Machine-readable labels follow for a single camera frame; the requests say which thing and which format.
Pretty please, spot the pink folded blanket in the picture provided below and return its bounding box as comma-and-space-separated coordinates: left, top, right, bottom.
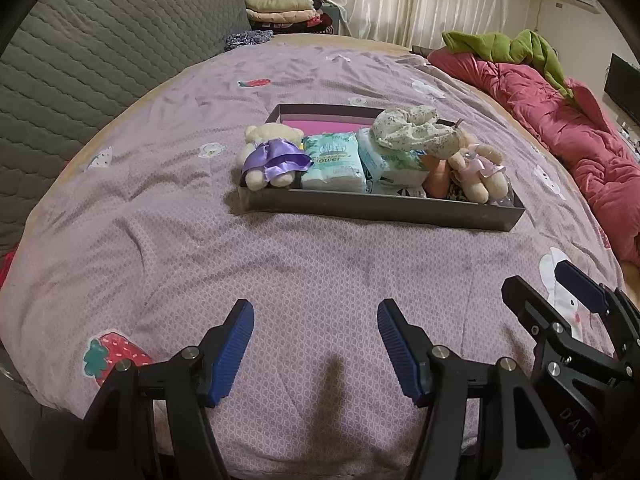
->
249, 9, 321, 23

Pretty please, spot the plush bear purple dress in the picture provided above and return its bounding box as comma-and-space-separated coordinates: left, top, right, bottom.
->
240, 122, 315, 192

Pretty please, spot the green garment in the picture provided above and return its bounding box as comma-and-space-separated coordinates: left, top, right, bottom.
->
442, 29, 576, 98

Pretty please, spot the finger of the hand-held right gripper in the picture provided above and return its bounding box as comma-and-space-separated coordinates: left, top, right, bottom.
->
501, 275, 571, 346
555, 259, 626, 313

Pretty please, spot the grey quilted headboard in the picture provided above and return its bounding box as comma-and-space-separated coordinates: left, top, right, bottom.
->
0, 0, 253, 261

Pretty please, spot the green tissue pack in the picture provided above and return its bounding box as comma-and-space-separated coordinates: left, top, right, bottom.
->
300, 131, 368, 193

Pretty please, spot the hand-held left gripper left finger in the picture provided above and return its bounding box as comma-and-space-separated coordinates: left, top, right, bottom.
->
80, 299, 256, 480

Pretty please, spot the shallow dark cardboard box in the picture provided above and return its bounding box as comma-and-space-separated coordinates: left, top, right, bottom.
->
239, 104, 526, 233

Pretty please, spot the white tissue pack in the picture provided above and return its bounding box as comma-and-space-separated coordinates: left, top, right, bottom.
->
356, 127, 431, 198

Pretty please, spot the black television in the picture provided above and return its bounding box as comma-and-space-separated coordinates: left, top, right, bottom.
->
602, 52, 640, 126

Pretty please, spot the beige makeup sponge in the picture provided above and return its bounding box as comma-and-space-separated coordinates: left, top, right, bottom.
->
420, 152, 453, 198

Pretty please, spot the dark floral folded cloth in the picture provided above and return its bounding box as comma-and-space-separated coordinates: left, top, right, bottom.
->
250, 12, 336, 36

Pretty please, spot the red cloth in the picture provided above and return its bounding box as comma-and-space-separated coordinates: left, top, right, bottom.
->
0, 252, 18, 288

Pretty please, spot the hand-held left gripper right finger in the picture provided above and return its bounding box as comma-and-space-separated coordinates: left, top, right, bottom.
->
376, 299, 576, 480

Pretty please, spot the grey blue stool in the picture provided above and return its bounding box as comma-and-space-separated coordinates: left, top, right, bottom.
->
325, 2, 346, 36

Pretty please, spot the white floral cloth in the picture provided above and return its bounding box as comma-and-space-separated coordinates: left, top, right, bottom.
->
372, 105, 463, 163

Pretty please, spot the blue patterned cloth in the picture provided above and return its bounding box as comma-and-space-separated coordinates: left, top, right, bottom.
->
224, 29, 275, 52

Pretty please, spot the plush bear pink dress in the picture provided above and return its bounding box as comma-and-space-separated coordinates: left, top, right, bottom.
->
446, 130, 506, 205

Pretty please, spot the beige folded blanket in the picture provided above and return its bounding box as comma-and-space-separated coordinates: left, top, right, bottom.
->
244, 0, 317, 13

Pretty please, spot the pink quilt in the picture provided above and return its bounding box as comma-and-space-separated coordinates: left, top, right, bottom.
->
427, 47, 640, 261

